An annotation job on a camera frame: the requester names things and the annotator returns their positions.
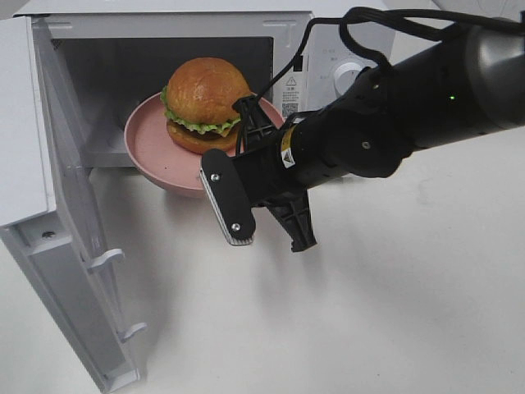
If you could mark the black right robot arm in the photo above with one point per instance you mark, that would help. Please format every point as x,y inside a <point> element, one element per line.
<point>470,82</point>

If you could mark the white microwave door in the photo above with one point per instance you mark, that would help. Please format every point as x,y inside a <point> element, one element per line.
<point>50,221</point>

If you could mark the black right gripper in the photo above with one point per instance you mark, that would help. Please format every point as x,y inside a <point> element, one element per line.
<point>276,167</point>

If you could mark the white microwave oven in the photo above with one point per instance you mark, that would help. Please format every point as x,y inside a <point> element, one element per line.
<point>119,59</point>

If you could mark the pink round plate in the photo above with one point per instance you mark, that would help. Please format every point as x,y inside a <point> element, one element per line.
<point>157,156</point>

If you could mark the white upper microwave knob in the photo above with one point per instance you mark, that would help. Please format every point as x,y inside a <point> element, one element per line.
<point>345,75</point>

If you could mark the burger with lettuce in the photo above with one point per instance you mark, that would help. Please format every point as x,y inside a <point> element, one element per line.
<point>198,101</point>

